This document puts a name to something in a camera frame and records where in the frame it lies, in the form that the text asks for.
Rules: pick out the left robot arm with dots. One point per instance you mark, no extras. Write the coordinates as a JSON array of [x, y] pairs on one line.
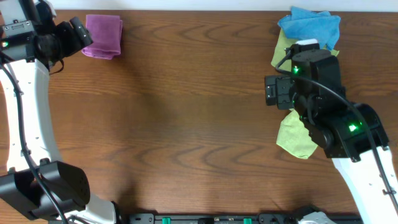
[[38, 184]]

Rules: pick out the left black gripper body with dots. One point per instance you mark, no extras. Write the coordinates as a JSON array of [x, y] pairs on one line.
[[64, 37]]

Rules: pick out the crumpled green cloth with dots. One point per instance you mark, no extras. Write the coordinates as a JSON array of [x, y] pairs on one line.
[[293, 137]]

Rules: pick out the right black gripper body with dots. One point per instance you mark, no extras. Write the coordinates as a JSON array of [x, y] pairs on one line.
[[286, 96]]

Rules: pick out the blue microfiber cloth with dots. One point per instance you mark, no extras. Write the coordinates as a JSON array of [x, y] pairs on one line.
[[303, 24]]

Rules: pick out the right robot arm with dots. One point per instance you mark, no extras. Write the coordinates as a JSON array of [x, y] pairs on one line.
[[351, 134]]

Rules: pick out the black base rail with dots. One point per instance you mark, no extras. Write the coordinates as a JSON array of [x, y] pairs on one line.
[[309, 214]]

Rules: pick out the flat green cloth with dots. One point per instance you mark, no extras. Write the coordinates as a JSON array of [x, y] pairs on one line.
[[279, 52]]

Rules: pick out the purple microfiber cloth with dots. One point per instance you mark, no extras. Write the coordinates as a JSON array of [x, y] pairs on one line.
[[106, 32]]

